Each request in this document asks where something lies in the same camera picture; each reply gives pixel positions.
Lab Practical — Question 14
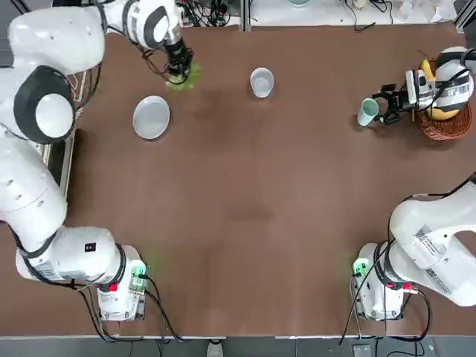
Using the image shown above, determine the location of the white wire dish rack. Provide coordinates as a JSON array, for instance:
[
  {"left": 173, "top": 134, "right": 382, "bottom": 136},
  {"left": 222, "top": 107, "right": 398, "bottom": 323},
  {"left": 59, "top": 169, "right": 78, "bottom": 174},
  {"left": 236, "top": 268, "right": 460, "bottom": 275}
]
[{"left": 66, "top": 68, "right": 92, "bottom": 109}]

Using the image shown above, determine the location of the green lettuce leaf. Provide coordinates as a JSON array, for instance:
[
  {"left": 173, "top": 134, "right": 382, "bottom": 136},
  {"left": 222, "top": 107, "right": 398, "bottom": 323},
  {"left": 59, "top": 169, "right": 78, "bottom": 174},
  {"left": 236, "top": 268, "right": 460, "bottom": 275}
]
[{"left": 165, "top": 62, "right": 203, "bottom": 92}]

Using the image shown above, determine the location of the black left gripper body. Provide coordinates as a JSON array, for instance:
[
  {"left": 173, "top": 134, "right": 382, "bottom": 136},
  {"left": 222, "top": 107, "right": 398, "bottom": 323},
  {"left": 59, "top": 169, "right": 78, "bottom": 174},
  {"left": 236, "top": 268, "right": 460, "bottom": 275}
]
[{"left": 164, "top": 39, "right": 195, "bottom": 77}]

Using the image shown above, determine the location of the large grey dish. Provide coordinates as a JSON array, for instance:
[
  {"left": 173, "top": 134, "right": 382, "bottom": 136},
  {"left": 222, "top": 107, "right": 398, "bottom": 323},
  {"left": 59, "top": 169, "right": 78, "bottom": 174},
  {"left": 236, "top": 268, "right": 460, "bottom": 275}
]
[{"left": 132, "top": 95, "right": 171, "bottom": 141}]

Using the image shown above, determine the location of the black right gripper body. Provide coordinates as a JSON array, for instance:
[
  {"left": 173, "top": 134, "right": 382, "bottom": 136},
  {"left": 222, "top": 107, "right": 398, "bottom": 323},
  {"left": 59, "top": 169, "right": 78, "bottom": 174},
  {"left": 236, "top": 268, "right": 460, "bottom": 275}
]
[{"left": 388, "top": 89, "right": 414, "bottom": 115}]

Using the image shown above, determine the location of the black left base cable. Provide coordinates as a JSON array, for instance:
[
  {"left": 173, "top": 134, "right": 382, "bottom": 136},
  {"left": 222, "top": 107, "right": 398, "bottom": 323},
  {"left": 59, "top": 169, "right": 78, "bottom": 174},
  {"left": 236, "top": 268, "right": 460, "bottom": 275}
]
[{"left": 80, "top": 273, "right": 184, "bottom": 343}]

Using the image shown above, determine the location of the black base cable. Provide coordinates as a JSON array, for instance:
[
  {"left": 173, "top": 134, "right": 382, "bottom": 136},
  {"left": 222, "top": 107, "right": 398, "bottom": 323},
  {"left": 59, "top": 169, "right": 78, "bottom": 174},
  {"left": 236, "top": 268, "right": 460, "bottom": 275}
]
[
  {"left": 338, "top": 260, "right": 433, "bottom": 345},
  {"left": 80, "top": 273, "right": 184, "bottom": 343}
]

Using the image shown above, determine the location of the pale green cup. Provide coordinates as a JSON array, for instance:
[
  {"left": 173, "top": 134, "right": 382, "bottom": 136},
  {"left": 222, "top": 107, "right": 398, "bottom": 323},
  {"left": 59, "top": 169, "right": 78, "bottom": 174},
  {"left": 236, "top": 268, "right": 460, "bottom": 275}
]
[{"left": 356, "top": 97, "right": 380, "bottom": 128}]

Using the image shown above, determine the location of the brown wicker basket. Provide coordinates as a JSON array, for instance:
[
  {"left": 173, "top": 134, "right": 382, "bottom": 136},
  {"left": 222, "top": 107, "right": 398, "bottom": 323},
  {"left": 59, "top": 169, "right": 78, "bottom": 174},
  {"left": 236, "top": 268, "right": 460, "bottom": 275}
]
[{"left": 414, "top": 55, "right": 472, "bottom": 142}]

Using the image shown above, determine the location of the yellow banana bunch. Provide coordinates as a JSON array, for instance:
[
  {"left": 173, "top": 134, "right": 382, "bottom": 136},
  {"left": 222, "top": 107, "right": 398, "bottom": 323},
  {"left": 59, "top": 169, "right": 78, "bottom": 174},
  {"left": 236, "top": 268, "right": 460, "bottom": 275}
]
[{"left": 419, "top": 58, "right": 464, "bottom": 120}]

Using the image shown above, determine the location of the aluminium post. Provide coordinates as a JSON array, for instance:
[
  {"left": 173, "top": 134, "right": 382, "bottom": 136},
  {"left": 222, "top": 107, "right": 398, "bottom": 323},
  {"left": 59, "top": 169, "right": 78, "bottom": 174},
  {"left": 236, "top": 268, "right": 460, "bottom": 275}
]
[{"left": 239, "top": 0, "right": 258, "bottom": 33}]

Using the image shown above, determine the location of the black right base cable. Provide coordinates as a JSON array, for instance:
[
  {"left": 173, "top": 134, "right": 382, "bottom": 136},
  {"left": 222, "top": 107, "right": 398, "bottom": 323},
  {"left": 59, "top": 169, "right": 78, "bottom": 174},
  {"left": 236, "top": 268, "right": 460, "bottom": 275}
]
[{"left": 338, "top": 260, "right": 433, "bottom": 345}]

